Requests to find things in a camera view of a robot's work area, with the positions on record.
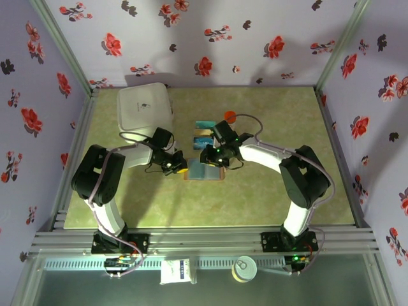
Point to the blue VIP chip card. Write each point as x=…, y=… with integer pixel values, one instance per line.
x=202, y=143

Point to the aluminium frame post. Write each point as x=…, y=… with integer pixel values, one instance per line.
x=344, y=44
x=60, y=44

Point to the white paper packet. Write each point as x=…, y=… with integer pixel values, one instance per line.
x=177, y=271

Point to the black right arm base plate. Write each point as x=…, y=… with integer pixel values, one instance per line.
x=271, y=242

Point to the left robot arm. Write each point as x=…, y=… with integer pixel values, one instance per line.
x=95, y=181

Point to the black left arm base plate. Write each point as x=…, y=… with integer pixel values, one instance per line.
x=140, y=243

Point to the aluminium frame rail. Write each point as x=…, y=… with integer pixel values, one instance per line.
x=204, y=239

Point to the gold card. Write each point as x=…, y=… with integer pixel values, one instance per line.
x=201, y=133

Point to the tin can with pull tab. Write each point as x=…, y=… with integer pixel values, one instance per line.
x=243, y=269

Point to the plain blue card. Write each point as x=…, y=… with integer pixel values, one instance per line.
x=205, y=125

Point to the white lidded box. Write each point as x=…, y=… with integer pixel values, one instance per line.
x=143, y=108

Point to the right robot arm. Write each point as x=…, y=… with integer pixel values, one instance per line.
x=303, y=178

